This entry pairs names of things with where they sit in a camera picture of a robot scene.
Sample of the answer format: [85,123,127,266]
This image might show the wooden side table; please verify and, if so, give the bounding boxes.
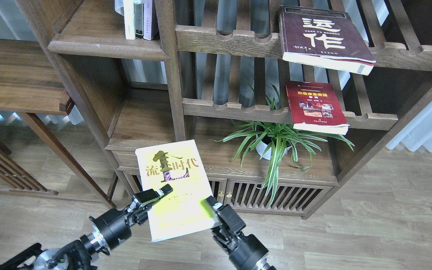
[0,39,118,207]

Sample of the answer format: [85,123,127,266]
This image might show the wooden bookshelf unit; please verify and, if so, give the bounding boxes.
[16,0,432,219]

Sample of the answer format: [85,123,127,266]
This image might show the white plant pot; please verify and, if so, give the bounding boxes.
[255,135,292,161]

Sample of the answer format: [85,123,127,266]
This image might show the dark maroon large book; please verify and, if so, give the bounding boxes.
[279,6,376,75]

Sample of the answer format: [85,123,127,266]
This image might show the dark grey upright book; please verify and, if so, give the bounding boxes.
[133,0,144,38]

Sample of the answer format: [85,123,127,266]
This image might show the green spider plant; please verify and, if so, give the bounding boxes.
[211,78,356,206]

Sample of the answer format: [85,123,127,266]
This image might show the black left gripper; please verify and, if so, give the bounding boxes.
[90,183,173,250]

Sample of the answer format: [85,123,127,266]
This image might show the yellow green book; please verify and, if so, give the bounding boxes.
[135,139,219,242]

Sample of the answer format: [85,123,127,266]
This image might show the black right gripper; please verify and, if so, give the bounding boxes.
[205,195,270,270]

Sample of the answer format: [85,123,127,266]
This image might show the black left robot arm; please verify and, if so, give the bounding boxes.
[0,184,173,270]

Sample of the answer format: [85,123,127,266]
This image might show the red paperback book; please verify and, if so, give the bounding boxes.
[286,81,349,135]

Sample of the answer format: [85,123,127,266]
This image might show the lilac upright book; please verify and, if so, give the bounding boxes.
[142,0,158,41]

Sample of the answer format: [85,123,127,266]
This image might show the white upright book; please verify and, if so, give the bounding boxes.
[123,0,136,41]

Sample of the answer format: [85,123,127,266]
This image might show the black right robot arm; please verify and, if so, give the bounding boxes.
[205,196,275,270]

